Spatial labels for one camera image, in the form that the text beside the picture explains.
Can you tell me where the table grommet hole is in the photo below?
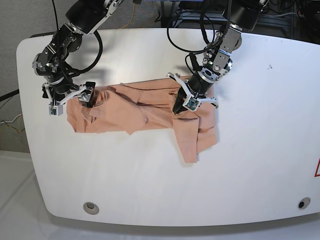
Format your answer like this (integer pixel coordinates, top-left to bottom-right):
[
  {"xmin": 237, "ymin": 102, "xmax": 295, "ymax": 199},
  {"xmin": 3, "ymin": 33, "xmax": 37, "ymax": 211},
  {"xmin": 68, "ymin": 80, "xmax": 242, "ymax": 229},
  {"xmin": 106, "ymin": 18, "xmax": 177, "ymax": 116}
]
[
  {"xmin": 298, "ymin": 197, "xmax": 311, "ymax": 210},
  {"xmin": 83, "ymin": 202, "xmax": 100, "ymax": 215}
]

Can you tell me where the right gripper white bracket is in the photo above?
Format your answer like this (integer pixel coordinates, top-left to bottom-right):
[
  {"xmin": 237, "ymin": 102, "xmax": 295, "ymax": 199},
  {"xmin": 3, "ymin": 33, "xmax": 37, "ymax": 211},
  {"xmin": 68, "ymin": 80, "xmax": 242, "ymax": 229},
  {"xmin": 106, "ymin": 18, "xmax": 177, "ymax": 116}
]
[{"xmin": 42, "ymin": 81, "xmax": 96, "ymax": 108}]

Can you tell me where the right table grommet hole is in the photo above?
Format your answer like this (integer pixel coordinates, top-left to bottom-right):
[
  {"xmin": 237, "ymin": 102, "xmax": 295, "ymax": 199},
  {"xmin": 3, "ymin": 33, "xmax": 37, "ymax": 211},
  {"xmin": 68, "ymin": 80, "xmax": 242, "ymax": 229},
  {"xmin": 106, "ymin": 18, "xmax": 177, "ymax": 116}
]
[{"xmin": 298, "ymin": 197, "xmax": 311, "ymax": 210}]

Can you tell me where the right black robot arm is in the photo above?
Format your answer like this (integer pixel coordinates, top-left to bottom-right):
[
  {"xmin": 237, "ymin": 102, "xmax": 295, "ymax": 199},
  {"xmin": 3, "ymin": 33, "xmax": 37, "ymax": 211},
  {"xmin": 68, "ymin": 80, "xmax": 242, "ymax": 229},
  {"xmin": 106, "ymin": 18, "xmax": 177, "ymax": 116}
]
[{"xmin": 32, "ymin": 0, "xmax": 122, "ymax": 116}]

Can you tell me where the peach orange T-shirt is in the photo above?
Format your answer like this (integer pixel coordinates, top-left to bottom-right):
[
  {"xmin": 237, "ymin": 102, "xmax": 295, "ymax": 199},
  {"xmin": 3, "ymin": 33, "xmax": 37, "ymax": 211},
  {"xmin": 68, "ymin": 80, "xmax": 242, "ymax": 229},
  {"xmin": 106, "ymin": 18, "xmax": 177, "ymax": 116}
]
[{"xmin": 66, "ymin": 78, "xmax": 218, "ymax": 163}]

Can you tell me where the black metal equipment frame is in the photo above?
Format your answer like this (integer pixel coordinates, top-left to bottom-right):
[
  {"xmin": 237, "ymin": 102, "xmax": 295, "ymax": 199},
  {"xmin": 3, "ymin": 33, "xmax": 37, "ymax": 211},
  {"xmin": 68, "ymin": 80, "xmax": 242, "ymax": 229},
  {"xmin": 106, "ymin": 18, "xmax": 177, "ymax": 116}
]
[{"xmin": 156, "ymin": 0, "xmax": 320, "ymax": 44}]

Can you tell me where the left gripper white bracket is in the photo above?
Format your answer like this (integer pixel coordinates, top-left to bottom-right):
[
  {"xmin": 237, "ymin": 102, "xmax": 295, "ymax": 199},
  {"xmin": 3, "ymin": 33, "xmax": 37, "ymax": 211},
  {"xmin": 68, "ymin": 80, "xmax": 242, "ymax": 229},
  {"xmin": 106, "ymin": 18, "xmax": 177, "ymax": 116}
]
[{"xmin": 167, "ymin": 71, "xmax": 219, "ymax": 114}]

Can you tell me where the left table grommet hole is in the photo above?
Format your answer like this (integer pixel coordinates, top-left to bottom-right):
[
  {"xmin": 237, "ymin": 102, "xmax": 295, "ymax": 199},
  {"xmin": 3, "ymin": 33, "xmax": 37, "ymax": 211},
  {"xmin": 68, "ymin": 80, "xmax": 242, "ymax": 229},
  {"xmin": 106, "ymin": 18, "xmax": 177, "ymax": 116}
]
[{"xmin": 83, "ymin": 202, "xmax": 100, "ymax": 215}]

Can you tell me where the black bar table edge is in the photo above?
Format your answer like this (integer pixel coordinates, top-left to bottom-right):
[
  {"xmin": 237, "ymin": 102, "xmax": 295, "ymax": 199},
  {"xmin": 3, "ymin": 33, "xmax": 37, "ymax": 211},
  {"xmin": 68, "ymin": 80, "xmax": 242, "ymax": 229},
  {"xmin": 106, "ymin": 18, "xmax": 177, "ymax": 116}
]
[{"xmin": 29, "ymin": 31, "xmax": 55, "ymax": 38}]

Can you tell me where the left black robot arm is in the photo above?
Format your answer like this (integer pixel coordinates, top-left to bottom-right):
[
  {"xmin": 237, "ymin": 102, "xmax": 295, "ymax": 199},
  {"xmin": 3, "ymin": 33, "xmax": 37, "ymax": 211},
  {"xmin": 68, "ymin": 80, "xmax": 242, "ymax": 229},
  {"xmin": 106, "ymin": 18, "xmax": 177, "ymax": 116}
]
[{"xmin": 168, "ymin": 0, "xmax": 267, "ymax": 114}]

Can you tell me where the red triangle sticker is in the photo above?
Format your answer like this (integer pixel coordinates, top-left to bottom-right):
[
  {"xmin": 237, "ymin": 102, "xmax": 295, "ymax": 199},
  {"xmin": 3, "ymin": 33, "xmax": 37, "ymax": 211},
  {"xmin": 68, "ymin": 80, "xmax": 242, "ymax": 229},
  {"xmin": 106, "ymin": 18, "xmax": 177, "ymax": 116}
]
[{"xmin": 314, "ymin": 159, "xmax": 320, "ymax": 177}]

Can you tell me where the black table leg left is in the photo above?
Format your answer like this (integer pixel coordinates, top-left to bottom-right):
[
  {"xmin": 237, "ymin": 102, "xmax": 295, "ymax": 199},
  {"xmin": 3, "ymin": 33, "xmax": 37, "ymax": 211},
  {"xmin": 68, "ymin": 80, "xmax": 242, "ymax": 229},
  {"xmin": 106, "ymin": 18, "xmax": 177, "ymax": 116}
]
[{"xmin": 0, "ymin": 89, "xmax": 20, "ymax": 102}]

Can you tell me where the yellow cable on floor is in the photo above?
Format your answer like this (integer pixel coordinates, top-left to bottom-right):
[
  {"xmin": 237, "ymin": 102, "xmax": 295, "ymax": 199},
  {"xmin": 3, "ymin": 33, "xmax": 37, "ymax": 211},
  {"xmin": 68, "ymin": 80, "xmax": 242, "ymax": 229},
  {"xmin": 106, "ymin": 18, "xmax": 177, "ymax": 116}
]
[{"xmin": 119, "ymin": 0, "xmax": 137, "ymax": 30}]

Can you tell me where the white cable on floor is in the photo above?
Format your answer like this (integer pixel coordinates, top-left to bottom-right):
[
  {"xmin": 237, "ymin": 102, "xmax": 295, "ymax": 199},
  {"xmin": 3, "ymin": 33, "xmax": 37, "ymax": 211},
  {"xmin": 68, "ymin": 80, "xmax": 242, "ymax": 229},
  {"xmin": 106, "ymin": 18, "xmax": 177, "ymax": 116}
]
[{"xmin": 0, "ymin": 113, "xmax": 23, "ymax": 125}]

